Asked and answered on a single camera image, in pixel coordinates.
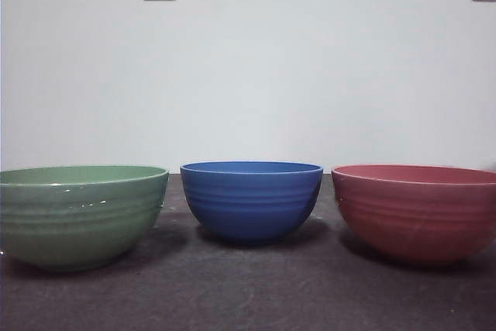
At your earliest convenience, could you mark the blue ribbed bowl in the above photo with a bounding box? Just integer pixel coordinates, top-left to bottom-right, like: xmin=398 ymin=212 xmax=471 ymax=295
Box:
xmin=179 ymin=160 xmax=325 ymax=247

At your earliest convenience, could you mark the green ribbed bowl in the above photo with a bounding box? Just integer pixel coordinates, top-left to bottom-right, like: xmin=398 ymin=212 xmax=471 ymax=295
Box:
xmin=0 ymin=164 xmax=171 ymax=274

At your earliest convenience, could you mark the red ribbed bowl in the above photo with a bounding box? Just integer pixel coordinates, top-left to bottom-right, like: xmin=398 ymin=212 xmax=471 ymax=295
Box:
xmin=330 ymin=164 xmax=496 ymax=267

